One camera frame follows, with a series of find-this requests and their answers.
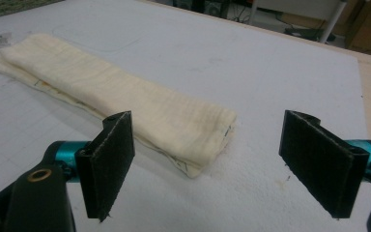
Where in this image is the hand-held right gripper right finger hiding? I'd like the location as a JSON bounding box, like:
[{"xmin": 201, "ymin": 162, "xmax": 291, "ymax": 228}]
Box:
[{"xmin": 278, "ymin": 109, "xmax": 371, "ymax": 219}]

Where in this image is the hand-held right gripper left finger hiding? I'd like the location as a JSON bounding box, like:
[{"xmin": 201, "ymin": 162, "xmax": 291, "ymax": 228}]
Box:
[{"xmin": 74, "ymin": 110, "xmax": 136, "ymax": 223}]

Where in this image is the cream cloth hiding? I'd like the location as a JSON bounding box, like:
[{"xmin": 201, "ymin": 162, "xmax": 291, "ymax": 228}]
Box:
[{"xmin": 0, "ymin": 32, "xmax": 238, "ymax": 179}]

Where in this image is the black power strip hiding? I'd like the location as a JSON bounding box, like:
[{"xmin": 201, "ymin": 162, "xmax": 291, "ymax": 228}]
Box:
[{"xmin": 283, "ymin": 26, "xmax": 336, "ymax": 43}]

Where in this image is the white metal stand leg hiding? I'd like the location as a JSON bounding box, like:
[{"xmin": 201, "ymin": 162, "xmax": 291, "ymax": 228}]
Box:
[{"xmin": 319, "ymin": 0, "xmax": 349, "ymax": 44}]

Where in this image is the brown cardboard box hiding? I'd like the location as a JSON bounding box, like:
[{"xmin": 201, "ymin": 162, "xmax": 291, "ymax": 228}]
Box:
[{"xmin": 345, "ymin": 0, "xmax": 371, "ymax": 60}]

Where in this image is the white cloth label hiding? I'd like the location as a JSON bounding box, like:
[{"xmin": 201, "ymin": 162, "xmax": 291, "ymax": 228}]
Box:
[{"xmin": 0, "ymin": 31, "xmax": 14, "ymax": 50}]

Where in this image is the green carpet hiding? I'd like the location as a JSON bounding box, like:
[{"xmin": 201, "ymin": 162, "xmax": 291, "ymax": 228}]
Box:
[{"xmin": 0, "ymin": 0, "xmax": 62, "ymax": 22}]

